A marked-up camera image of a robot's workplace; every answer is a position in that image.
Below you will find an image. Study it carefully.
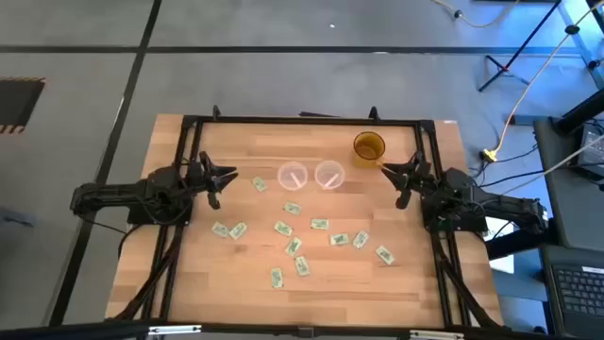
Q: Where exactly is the black tripod stand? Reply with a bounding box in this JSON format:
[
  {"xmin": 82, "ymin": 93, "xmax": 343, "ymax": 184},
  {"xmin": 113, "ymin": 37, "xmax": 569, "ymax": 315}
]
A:
[{"xmin": 478, "ymin": 0, "xmax": 563, "ymax": 93}]

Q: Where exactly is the grey desk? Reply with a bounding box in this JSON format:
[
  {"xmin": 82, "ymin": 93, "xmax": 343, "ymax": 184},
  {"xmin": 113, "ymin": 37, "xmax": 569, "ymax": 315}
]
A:
[{"xmin": 532, "ymin": 116, "xmax": 604, "ymax": 251}]

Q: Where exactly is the amber translucent mug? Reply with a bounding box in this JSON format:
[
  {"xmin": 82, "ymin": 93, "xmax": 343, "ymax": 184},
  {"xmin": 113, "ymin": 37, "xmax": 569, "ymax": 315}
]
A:
[{"xmin": 353, "ymin": 130, "xmax": 388, "ymax": 170}]

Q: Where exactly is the black hazard-striped floor hatch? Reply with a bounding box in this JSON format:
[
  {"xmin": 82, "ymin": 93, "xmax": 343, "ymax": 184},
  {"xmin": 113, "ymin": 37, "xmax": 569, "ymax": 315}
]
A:
[{"xmin": 0, "ymin": 76, "xmax": 47, "ymax": 135}]

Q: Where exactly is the black floor cable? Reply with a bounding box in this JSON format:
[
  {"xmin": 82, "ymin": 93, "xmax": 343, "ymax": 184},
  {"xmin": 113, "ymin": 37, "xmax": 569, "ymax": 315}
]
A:
[{"xmin": 469, "ymin": 144, "xmax": 540, "ymax": 190}]

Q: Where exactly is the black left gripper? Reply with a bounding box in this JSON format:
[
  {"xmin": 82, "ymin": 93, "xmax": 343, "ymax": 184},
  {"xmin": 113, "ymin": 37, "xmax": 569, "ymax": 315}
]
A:
[{"xmin": 187, "ymin": 150, "xmax": 239, "ymax": 212}]

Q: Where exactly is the white paper sheet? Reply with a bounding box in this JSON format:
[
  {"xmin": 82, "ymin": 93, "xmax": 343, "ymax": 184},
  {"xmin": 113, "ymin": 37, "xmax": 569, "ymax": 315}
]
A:
[{"xmin": 484, "ymin": 215, "xmax": 516, "ymax": 275}]

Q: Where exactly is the silver metal bracket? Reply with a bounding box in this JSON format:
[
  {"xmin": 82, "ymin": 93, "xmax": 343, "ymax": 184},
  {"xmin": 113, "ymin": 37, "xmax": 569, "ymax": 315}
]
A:
[
  {"xmin": 147, "ymin": 324, "xmax": 203, "ymax": 337},
  {"xmin": 409, "ymin": 329, "xmax": 465, "ymax": 340}
]

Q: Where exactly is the black aluminium table frame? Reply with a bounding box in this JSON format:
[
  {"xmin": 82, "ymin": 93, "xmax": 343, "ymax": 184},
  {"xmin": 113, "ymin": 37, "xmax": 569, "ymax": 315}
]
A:
[{"xmin": 106, "ymin": 104, "xmax": 504, "ymax": 332}]

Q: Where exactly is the long yellow cable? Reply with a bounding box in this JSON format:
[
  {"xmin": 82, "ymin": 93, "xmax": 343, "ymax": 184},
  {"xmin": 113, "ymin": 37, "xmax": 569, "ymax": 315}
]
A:
[{"xmin": 493, "ymin": 0, "xmax": 604, "ymax": 153}]

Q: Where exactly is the black laptop keyboard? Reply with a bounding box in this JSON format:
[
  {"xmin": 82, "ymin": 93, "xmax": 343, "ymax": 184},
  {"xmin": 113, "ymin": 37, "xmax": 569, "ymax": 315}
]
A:
[{"xmin": 539, "ymin": 244, "xmax": 604, "ymax": 339}]

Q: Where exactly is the black desk support beam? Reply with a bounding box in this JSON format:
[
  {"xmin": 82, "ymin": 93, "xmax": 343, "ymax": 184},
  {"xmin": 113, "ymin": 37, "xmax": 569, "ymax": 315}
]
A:
[
  {"xmin": 554, "ymin": 88, "xmax": 604, "ymax": 136},
  {"xmin": 485, "ymin": 217, "xmax": 561, "ymax": 261}
]

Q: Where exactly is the clear plastic cup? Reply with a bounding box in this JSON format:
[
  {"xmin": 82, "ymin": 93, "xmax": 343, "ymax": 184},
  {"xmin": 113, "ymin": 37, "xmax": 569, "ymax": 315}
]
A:
[
  {"xmin": 277, "ymin": 161, "xmax": 310, "ymax": 192},
  {"xmin": 313, "ymin": 160, "xmax": 345, "ymax": 191}
]

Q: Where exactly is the cream floor cable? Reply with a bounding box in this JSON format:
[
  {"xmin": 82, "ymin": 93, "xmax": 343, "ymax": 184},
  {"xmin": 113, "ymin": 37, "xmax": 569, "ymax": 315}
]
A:
[{"xmin": 429, "ymin": 0, "xmax": 521, "ymax": 29}]

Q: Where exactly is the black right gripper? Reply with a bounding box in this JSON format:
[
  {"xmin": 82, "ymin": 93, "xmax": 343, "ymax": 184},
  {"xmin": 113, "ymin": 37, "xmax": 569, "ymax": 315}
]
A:
[{"xmin": 380, "ymin": 150, "xmax": 435, "ymax": 211}]

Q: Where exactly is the white desk cable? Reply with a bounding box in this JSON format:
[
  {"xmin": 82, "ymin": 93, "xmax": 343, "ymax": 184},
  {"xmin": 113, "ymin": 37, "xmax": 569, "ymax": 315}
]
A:
[{"xmin": 530, "ymin": 134, "xmax": 604, "ymax": 183}]

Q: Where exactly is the black aluminium crossbar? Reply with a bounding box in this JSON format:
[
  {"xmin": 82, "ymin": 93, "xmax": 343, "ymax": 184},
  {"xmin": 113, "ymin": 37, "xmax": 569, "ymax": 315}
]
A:
[{"xmin": 0, "ymin": 319, "xmax": 604, "ymax": 340}]

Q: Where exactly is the grey furniture foot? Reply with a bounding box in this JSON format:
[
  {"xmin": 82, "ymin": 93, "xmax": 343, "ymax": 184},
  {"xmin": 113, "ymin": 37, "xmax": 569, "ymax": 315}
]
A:
[{"xmin": 0, "ymin": 206, "xmax": 37, "ymax": 229}]

